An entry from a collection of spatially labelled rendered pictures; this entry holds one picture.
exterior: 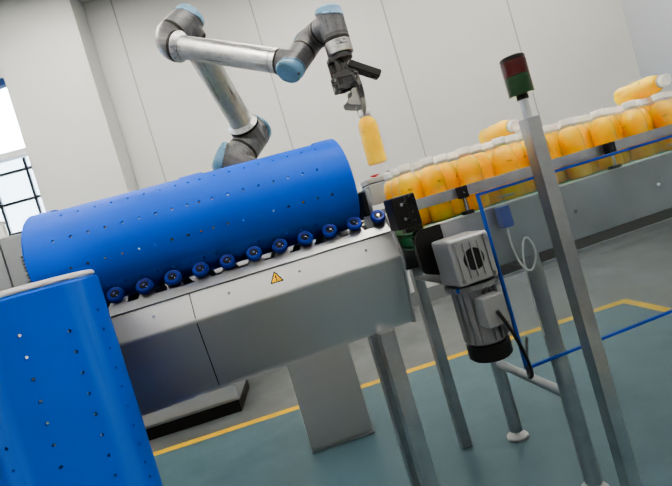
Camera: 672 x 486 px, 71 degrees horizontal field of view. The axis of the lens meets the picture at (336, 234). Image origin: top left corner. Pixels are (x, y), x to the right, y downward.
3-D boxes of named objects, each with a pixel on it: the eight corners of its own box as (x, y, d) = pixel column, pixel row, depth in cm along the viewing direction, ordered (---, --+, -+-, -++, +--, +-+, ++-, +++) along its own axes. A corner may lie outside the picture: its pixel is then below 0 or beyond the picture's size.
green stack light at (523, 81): (504, 101, 122) (499, 83, 122) (525, 96, 124) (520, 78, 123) (518, 93, 116) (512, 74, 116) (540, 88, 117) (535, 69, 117)
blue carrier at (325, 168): (80, 311, 143) (55, 222, 144) (348, 231, 160) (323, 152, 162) (38, 319, 115) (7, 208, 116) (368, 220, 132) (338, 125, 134)
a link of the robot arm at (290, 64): (135, 38, 174) (295, 61, 151) (154, 18, 180) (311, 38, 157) (150, 64, 184) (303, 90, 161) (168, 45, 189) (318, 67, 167)
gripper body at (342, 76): (335, 97, 161) (325, 63, 161) (358, 92, 163) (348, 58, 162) (339, 90, 153) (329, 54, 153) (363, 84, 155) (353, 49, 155)
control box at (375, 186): (367, 207, 183) (359, 182, 183) (413, 193, 187) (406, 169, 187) (374, 205, 174) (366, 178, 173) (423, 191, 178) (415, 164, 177)
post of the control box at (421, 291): (459, 444, 185) (388, 201, 182) (468, 441, 186) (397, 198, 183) (463, 449, 181) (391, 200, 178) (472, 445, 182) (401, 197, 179)
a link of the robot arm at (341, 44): (346, 45, 163) (353, 33, 154) (350, 59, 163) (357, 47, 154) (322, 50, 161) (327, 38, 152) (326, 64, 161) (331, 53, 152)
